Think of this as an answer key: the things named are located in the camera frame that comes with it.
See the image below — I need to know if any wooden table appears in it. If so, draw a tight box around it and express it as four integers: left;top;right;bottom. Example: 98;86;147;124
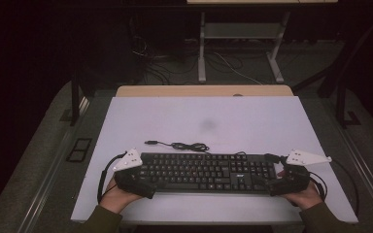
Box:
115;84;294;98

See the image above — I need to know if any grey metal desk frame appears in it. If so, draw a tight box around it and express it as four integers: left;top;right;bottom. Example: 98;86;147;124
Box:
197;12;291;84

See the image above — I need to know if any black floor socket box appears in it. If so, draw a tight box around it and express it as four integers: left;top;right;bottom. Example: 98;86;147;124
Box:
65;137;93;163

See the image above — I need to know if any person's right hand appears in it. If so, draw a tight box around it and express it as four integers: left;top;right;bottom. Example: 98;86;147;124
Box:
280;181;324;212

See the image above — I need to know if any metal floor rail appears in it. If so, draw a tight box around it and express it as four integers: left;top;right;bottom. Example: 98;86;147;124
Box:
332;122;373;229
17;96;92;233

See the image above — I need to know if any black keyboard cable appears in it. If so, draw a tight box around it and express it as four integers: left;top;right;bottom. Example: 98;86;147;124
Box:
144;140;249;156

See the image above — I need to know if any person's left hand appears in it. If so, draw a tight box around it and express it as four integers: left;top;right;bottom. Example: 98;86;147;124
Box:
99;177;144;215

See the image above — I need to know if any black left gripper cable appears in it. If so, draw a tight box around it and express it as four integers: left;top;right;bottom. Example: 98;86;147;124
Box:
96;151;128;205

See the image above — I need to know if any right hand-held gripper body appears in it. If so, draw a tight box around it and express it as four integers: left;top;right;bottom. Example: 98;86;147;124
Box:
282;149;333;196

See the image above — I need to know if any black slanted pole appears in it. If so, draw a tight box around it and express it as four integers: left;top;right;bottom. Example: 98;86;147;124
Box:
291;16;373;95

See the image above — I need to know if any black computer keyboard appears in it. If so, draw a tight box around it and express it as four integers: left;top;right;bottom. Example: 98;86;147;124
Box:
139;152;278;195

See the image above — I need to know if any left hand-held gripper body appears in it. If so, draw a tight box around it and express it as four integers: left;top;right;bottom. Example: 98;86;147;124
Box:
111;148;144;196

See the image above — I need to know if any tangle of black floor cables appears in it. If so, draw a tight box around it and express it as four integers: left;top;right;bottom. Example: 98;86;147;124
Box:
131;35;202;85

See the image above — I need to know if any black upright stand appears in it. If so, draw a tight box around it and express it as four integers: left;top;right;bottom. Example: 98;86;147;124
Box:
334;74;362;129
69;64;83;127

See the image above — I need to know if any thick black right gripper cable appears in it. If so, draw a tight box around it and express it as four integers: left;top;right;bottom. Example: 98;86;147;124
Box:
309;171;329;200

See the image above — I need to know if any white floor cable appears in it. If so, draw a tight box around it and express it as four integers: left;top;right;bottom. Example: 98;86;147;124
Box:
213;51;264;86

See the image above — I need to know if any white table cover board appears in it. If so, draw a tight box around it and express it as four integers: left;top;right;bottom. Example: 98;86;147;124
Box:
70;95;359;225

